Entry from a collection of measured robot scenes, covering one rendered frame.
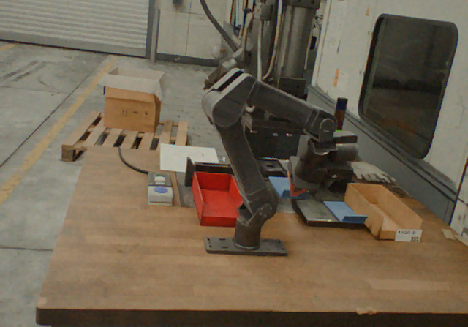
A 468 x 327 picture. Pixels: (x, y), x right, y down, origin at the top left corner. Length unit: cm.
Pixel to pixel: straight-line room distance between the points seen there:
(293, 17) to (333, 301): 80
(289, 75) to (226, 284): 69
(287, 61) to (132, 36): 928
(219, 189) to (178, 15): 924
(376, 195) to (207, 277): 76
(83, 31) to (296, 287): 992
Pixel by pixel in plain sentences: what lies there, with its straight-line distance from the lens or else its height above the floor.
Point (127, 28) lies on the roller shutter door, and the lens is 1073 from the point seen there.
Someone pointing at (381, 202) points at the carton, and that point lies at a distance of 170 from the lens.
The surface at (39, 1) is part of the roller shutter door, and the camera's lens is 1097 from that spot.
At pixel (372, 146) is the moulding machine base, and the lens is 244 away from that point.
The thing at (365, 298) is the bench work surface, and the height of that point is 90.
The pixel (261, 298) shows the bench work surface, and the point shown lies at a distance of 110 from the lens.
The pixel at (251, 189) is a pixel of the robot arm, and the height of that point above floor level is 107.
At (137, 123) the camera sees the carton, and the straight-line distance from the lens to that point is 490.
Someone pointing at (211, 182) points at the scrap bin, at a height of 93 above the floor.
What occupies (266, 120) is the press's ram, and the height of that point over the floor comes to 114.
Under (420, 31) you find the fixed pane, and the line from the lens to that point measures 226.
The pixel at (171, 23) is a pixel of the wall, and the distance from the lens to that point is 1073.
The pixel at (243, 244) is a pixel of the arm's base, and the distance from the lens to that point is 124.
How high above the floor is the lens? 149
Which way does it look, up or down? 17 degrees down
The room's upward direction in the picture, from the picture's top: 8 degrees clockwise
